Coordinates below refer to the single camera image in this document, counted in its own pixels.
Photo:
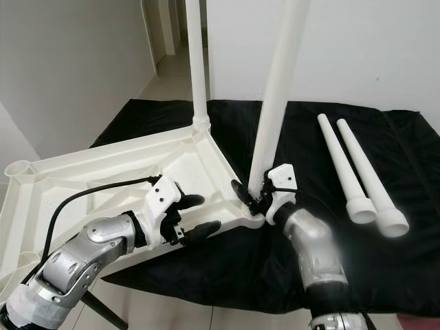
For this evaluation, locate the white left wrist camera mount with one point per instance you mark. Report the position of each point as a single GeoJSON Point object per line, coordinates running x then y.
{"type": "Point", "coordinates": [161, 199]}

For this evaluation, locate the white door frame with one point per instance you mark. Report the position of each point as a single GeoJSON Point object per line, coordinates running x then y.
{"type": "Point", "coordinates": [165, 27]}

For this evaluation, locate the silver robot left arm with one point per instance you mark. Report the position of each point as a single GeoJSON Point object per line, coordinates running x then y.
{"type": "Point", "coordinates": [82, 261]}

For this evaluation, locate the white plastic table top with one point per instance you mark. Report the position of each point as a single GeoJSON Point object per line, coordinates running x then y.
{"type": "Point", "coordinates": [82, 185]}

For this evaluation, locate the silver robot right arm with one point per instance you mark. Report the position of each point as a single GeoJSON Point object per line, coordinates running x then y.
{"type": "Point", "coordinates": [316, 254]}

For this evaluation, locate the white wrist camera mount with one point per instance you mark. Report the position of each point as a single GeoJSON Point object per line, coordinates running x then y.
{"type": "Point", "coordinates": [161, 199]}
{"type": "Point", "coordinates": [283, 177]}

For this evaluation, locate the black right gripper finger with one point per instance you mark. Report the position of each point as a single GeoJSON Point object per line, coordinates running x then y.
{"type": "Point", "coordinates": [239, 192]}

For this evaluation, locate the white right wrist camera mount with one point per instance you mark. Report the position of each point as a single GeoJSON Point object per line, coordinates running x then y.
{"type": "Point", "coordinates": [283, 177]}

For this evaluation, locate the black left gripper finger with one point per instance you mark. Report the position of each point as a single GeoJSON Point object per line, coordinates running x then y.
{"type": "Point", "coordinates": [205, 231]}
{"type": "Point", "coordinates": [194, 201]}

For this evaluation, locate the pink fabric slipper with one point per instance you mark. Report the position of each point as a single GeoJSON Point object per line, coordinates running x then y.
{"type": "Point", "coordinates": [419, 323]}

